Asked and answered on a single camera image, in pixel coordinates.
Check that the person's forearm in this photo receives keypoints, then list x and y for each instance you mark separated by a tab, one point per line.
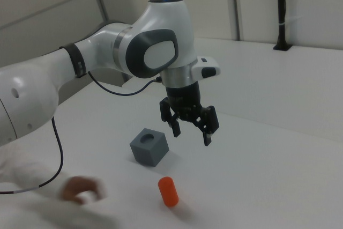
40	213

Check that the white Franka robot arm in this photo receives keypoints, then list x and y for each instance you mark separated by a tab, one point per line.
160	25

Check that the grey block with round hole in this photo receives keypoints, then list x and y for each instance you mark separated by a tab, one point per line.
146	154

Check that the grey partition post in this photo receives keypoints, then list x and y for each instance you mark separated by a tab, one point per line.
235	3

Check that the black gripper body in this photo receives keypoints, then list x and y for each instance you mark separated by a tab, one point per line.
183	97

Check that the person's hand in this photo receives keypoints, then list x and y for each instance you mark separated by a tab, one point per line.
80	188

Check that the orange cylinder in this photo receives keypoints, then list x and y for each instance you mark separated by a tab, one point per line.
168	192

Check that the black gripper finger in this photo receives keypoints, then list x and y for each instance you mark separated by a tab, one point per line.
211	121
166	111

